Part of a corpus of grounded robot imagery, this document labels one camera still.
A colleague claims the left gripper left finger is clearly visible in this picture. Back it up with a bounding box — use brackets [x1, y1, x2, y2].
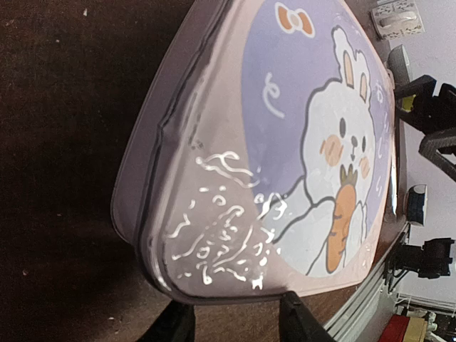
[140, 301, 196, 342]

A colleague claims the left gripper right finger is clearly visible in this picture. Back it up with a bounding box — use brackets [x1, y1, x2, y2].
[279, 291, 335, 342]

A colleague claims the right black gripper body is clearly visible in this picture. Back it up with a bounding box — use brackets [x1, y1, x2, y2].
[394, 75, 455, 175]

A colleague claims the white compartment tin box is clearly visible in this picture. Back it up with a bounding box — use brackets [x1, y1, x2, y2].
[110, 0, 222, 304]

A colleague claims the metal tin lid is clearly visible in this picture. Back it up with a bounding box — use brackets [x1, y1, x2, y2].
[137, 1, 394, 302]

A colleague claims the light blue bowl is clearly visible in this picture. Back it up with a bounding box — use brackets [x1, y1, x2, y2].
[387, 44, 413, 86]

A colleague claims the orange interior mug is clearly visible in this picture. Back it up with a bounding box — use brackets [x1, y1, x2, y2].
[370, 0, 425, 40]

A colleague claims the front aluminium rail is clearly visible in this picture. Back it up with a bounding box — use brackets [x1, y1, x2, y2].
[324, 223, 410, 342]

